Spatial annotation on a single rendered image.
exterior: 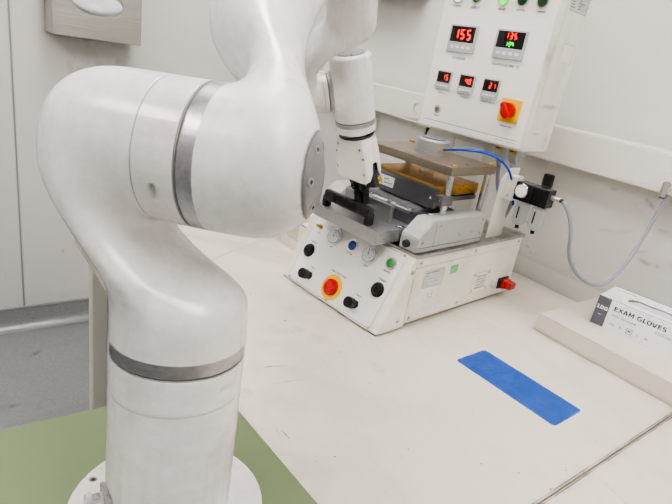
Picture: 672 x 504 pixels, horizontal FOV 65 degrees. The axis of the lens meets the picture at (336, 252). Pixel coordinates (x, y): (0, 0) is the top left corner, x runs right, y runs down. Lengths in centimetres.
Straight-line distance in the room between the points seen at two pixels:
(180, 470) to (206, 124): 30
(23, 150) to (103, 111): 194
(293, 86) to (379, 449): 61
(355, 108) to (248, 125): 70
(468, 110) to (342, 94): 47
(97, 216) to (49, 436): 35
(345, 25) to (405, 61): 119
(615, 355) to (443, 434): 52
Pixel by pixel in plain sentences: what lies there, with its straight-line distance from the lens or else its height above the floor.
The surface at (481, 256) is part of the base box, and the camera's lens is 137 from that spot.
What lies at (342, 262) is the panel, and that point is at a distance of 125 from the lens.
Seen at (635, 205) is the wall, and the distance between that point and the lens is 161.
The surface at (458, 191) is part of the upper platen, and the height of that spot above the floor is 104.
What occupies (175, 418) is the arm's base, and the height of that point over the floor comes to 100.
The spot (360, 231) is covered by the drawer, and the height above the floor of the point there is 95.
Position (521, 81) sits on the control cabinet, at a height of 131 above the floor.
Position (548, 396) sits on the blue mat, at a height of 75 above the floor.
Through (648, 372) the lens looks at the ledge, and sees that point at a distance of 130.
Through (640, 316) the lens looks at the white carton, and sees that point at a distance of 140.
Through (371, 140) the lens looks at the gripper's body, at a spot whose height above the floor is 115.
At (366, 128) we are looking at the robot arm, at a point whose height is 117.
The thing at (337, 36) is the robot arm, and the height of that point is 133.
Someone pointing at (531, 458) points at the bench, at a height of 75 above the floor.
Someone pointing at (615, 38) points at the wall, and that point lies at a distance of 168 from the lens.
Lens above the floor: 131
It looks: 21 degrees down
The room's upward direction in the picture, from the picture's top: 10 degrees clockwise
